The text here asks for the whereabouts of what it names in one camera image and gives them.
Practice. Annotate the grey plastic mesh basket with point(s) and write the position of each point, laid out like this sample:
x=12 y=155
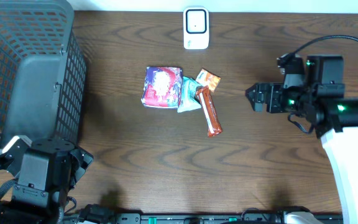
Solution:
x=42 y=71

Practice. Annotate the small orange snack packet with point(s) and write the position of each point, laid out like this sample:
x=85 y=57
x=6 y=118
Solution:
x=206 y=78

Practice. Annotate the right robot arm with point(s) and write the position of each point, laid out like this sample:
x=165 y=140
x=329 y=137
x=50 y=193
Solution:
x=313 y=89

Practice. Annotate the red purple snack bag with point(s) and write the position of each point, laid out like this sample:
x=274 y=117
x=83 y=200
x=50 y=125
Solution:
x=162 y=87

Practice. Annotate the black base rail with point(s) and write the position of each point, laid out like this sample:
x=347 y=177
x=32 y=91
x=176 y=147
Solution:
x=135 y=218

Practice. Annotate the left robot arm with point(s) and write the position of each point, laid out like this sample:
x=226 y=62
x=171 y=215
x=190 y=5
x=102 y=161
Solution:
x=43 y=174

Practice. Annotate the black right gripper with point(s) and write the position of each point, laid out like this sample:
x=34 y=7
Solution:
x=276 y=89

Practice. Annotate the red white striped packet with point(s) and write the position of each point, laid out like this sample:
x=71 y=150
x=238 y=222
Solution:
x=214 y=126

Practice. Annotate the teal white snack packet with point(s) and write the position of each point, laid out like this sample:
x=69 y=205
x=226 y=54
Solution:
x=188 y=102

